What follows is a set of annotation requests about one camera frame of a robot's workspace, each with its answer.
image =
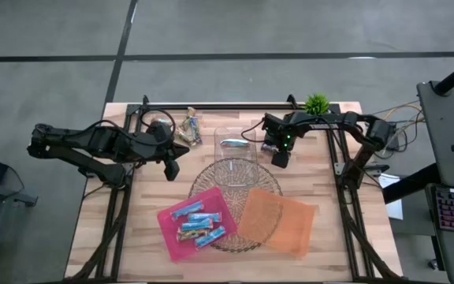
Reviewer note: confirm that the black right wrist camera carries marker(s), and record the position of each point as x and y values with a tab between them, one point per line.
280	160

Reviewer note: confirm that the orange translucent plastic bin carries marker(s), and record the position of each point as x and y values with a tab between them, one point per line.
290	229

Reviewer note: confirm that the white paper sheet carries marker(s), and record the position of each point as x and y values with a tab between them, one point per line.
394	209

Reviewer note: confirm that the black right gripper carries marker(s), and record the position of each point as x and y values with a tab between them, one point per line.
286	142

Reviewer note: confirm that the grey desk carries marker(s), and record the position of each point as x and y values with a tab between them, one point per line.
447	118

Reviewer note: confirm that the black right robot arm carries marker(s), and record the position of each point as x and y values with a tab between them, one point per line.
378	130

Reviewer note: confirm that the black beam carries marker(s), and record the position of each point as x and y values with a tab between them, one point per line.
408	185

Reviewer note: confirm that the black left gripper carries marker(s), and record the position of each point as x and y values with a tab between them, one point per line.
158	146

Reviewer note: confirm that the black caster wheel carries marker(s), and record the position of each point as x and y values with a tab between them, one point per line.
433	264

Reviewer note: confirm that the black power box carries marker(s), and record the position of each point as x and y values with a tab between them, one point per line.
395	142

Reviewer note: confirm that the pink translucent plastic bin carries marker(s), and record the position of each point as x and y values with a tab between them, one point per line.
170	236

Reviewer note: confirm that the black aluminium table frame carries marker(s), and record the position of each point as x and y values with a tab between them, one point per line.
231	106

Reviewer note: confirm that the clear round glass plate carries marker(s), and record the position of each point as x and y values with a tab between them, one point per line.
205	181

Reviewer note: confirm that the small green artificial plant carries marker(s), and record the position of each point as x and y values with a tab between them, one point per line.
317	103

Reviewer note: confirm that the silver blue wrapper granola bar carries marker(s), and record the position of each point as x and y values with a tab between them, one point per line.
161	119
235	143

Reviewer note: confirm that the clear plastic bin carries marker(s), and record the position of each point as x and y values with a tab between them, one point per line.
235	173

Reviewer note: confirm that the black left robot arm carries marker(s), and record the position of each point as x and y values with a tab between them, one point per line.
105	140

